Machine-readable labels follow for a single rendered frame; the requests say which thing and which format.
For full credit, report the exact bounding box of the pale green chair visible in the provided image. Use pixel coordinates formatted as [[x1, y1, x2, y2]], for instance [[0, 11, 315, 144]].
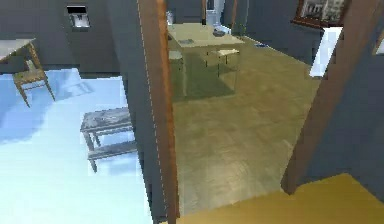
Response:
[[168, 49, 185, 72]]

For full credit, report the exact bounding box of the wooden chair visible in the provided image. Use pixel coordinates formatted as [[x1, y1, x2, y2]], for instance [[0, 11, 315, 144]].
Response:
[[12, 59, 56, 109]]

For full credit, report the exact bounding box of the white stool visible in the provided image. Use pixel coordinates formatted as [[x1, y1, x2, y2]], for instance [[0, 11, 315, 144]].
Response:
[[215, 48, 241, 78]]

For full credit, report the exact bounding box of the pale green table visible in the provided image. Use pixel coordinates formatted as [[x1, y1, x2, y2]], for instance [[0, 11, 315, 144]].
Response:
[[166, 22, 246, 98]]

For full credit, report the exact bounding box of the grey two-tier bench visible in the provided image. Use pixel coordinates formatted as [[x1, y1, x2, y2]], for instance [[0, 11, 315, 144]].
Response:
[[79, 106, 139, 174]]

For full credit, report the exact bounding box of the brown framed window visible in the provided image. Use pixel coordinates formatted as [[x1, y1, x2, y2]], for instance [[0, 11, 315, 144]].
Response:
[[290, 0, 352, 30]]

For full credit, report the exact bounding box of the white top wooden table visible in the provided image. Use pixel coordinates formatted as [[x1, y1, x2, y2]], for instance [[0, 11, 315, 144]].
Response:
[[0, 37, 42, 69]]

